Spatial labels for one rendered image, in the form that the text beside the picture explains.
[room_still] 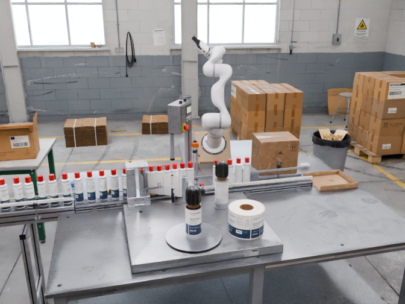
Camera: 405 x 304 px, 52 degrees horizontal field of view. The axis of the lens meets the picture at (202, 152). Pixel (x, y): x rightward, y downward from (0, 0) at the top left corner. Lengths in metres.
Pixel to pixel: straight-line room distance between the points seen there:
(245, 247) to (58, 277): 0.94
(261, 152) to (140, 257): 1.37
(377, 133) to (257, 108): 1.66
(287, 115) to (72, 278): 4.61
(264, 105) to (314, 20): 2.93
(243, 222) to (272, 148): 1.03
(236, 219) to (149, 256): 0.50
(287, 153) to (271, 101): 2.94
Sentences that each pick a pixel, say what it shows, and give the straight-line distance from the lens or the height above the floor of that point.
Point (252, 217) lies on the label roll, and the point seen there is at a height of 1.01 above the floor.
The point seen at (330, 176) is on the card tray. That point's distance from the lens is 3.36.
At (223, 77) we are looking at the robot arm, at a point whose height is 1.55.
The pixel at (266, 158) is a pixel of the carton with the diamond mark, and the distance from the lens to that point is 3.17.
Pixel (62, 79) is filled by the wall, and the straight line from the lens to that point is 8.21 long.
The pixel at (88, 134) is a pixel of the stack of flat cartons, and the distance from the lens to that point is 6.69.
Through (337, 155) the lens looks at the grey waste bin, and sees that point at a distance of 5.08.
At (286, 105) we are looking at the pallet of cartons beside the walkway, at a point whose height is 0.70.
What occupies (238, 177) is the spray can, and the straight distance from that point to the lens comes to 2.90.
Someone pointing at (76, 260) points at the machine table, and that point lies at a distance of 2.32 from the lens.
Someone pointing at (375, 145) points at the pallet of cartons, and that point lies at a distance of 6.18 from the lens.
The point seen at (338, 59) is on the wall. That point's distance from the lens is 8.84.
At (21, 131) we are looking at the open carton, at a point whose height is 1.05.
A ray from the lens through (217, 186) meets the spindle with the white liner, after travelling 2.56.
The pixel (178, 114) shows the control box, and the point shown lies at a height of 1.42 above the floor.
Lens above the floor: 2.07
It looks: 19 degrees down
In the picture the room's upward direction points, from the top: straight up
